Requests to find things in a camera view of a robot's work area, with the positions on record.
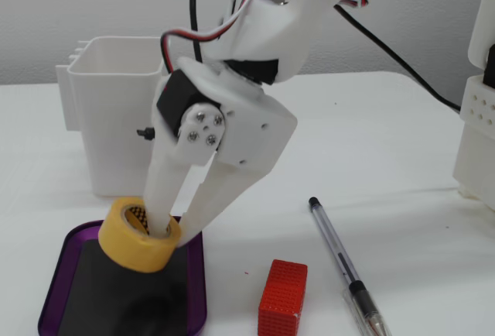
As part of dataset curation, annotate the white moving gripper finger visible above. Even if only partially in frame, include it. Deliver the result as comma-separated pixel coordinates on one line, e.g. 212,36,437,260
144,102,228,238

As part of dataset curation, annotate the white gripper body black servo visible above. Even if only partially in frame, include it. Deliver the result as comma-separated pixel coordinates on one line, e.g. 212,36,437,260
155,57,299,173

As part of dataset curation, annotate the white fixed gripper finger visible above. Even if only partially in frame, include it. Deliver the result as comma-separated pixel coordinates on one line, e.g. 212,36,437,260
177,153,272,249

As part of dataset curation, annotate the yellow tape roll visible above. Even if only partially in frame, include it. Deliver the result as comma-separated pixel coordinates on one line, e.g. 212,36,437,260
97,196,183,274

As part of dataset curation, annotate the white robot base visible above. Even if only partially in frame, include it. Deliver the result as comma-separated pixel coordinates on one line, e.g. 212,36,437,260
452,0,495,213

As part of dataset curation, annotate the white plastic box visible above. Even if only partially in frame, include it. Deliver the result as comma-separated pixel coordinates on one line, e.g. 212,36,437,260
56,36,171,197

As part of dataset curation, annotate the purple metal tray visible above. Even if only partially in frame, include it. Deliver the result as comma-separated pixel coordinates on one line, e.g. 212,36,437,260
37,215,208,336

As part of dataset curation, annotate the clear ballpoint pen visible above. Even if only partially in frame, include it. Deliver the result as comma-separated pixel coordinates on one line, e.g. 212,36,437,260
308,196,391,336

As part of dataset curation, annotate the red ribbed block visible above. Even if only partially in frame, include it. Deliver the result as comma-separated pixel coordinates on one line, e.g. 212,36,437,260
257,259,309,336

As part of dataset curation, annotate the black tray mat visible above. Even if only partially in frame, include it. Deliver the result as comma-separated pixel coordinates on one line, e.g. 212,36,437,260
57,237,194,336

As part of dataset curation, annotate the black cable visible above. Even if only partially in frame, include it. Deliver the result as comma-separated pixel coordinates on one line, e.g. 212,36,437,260
334,5,463,111
190,0,208,64

